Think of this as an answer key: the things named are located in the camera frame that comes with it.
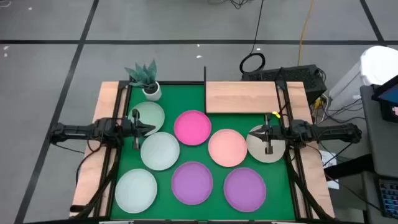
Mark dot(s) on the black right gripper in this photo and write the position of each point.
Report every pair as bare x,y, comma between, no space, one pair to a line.
281,132

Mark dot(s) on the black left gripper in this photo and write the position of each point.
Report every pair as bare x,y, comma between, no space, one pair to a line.
127,128

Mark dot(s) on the beige plate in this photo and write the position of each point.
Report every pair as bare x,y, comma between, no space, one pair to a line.
258,149

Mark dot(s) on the mint green plate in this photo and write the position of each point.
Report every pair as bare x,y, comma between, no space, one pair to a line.
152,112

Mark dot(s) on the salmon pink plate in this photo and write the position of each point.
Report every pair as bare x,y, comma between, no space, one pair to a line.
227,147

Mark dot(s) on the hot pink plate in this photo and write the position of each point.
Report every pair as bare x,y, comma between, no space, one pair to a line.
192,127

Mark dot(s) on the purple plate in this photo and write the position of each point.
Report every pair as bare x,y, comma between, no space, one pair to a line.
244,189
191,183

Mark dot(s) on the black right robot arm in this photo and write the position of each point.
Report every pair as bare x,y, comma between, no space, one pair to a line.
335,132

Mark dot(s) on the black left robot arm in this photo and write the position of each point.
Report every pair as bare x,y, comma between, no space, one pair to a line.
77,130

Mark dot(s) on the wooden shelf board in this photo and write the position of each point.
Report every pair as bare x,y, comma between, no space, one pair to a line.
242,97

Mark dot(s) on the yellow tag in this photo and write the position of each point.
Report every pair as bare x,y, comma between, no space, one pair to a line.
276,115

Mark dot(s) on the artificial plant in white pot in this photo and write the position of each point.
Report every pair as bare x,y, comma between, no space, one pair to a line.
151,91

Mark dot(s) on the green table mat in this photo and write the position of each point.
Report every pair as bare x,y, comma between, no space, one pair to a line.
224,121

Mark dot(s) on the black computer case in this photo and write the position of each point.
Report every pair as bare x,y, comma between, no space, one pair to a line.
295,74

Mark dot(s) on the white paper sheet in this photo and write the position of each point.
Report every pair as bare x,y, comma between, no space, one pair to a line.
329,161

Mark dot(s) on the black desk leg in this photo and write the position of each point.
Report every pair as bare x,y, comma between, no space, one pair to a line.
348,168

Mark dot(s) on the grey desk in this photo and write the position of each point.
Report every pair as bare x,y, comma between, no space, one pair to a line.
382,149

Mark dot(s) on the black framed screen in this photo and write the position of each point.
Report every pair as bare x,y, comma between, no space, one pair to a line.
390,96

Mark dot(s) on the white lined trash bin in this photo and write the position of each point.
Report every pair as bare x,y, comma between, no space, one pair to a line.
379,62

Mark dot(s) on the black keyboard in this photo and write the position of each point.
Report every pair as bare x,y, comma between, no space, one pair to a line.
390,199

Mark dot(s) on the black aluminium table frame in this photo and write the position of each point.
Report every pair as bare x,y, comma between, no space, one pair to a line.
174,83

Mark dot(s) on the black shelf frame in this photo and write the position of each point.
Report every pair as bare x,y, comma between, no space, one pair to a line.
205,90

